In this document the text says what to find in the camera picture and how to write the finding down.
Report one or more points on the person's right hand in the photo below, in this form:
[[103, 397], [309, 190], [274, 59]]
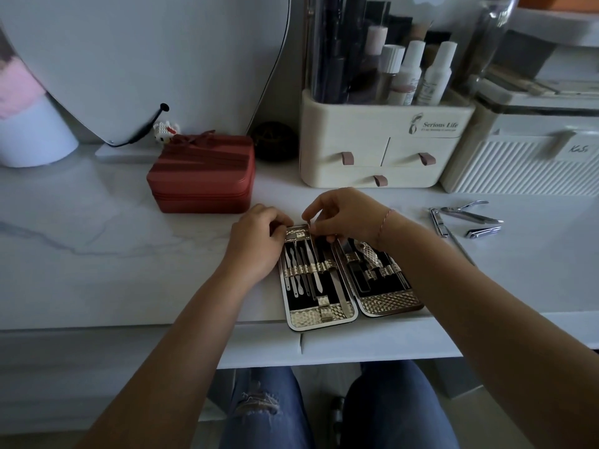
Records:
[[353, 215]]

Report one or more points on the person's left hand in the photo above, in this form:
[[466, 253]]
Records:
[[255, 245]]

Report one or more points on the person's left thumb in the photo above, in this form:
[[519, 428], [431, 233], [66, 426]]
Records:
[[282, 231]]

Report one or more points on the person's right thumb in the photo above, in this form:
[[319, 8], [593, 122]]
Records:
[[323, 227]]

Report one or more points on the thin silver cuticle tool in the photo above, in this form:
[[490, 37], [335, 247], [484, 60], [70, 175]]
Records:
[[309, 247]]

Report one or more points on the manicure set case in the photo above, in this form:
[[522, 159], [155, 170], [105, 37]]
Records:
[[374, 301]]

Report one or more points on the person's left forearm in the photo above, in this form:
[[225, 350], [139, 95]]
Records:
[[178, 355]]

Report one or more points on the person's right forearm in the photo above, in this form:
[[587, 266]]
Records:
[[486, 331]]

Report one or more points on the row of silver manicure tools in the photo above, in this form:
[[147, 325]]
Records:
[[299, 271]]

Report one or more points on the silver nail file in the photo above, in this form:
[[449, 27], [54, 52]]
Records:
[[339, 292]]

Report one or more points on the black round object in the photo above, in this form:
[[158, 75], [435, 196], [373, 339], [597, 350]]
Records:
[[275, 142]]

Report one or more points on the beige cosmetic organizer with drawers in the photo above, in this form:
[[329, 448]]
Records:
[[374, 144]]

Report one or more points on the red zip case with bow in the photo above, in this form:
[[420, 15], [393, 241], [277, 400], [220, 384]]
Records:
[[201, 175]]

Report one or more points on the long silver nail clipper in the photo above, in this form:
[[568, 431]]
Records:
[[439, 223]]

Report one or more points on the thin silver pick tool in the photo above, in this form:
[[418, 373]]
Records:
[[461, 248]]

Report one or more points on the silver nail nipper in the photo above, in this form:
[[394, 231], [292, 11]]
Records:
[[472, 212]]

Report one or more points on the small white toy figure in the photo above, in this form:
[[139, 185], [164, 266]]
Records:
[[166, 131]]

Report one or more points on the small silver nail clipper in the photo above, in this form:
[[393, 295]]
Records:
[[483, 232]]

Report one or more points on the white bottle with pink label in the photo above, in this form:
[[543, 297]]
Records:
[[406, 74]]

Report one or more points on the dark bottle with white cap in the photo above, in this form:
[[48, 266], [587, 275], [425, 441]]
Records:
[[388, 65]]

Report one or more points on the person's left leg in jeans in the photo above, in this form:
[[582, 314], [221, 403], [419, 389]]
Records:
[[269, 411]]

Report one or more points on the person's leg in jeans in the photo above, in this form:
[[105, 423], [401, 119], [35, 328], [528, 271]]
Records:
[[397, 406], [269, 411]]

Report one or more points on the clear organizer lid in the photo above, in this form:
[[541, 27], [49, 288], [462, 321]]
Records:
[[337, 42]]

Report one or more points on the white squeeze bottle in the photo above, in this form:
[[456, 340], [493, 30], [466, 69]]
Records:
[[437, 77]]

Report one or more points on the person's right leg in jeans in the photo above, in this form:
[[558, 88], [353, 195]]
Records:
[[397, 406]]

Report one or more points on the white ribbed storage box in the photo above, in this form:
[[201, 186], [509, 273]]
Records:
[[524, 154]]

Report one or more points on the white oval mirror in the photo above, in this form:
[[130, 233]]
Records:
[[140, 56]]

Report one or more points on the white round container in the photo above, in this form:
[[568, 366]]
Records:
[[32, 137]]

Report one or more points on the white shelf tray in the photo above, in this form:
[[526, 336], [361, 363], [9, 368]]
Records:
[[557, 25]]

